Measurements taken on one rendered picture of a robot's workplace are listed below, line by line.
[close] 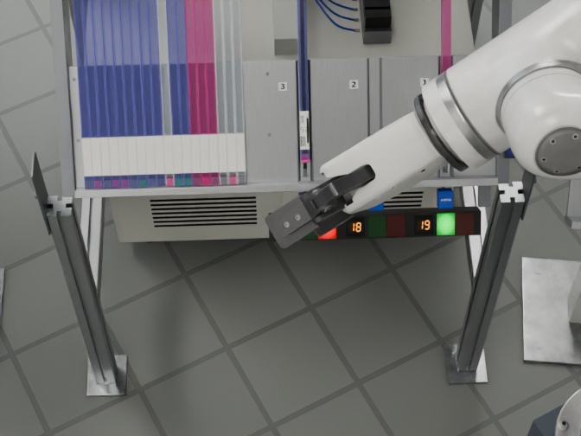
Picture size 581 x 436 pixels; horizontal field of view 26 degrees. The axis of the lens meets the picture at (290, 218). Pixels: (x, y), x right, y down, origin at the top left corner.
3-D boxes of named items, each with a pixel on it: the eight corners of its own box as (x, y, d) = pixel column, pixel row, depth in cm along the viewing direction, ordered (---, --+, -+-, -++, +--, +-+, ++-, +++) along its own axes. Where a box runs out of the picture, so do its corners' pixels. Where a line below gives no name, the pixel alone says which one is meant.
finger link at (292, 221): (328, 177, 107) (266, 217, 109) (315, 180, 104) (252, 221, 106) (347, 209, 107) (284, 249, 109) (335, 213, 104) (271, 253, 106)
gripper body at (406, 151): (443, 87, 112) (343, 154, 116) (414, 87, 103) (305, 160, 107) (488, 159, 111) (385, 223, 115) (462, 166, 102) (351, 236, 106)
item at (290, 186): (489, 176, 204) (498, 185, 197) (80, 189, 202) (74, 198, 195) (489, 169, 203) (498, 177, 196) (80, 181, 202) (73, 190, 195)
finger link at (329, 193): (389, 156, 108) (339, 189, 110) (358, 164, 101) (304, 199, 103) (396, 168, 108) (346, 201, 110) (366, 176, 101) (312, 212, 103)
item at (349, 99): (492, 171, 201) (496, 176, 198) (78, 184, 200) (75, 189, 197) (494, 52, 196) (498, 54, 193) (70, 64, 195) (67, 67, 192)
